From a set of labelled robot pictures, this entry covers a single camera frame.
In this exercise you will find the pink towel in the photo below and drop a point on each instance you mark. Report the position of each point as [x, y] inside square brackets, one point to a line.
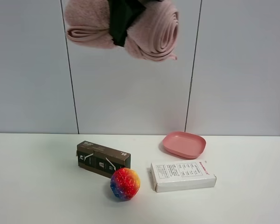
[146, 29]

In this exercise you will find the pink plastic tray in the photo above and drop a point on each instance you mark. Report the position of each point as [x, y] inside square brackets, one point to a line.
[184, 144]

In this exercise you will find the brown cardboard box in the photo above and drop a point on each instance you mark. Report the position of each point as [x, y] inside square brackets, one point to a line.
[100, 159]

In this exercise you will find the white cardboard box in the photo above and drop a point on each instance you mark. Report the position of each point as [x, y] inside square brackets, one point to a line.
[181, 175]

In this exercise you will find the rainbow polyhedral ball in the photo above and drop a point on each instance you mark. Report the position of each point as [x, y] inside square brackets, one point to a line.
[125, 184]

